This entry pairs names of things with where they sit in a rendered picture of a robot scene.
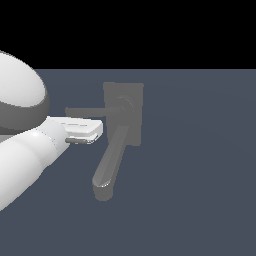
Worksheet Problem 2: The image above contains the grey faucet lever handle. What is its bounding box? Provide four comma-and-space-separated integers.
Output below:
64, 96, 135, 119

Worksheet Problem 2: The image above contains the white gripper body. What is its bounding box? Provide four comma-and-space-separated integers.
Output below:
47, 116, 104, 141

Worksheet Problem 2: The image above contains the grey door handle lever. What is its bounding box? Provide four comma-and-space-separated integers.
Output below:
91, 81, 145, 202

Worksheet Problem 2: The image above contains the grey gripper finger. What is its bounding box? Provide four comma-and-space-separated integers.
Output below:
64, 132, 99, 146

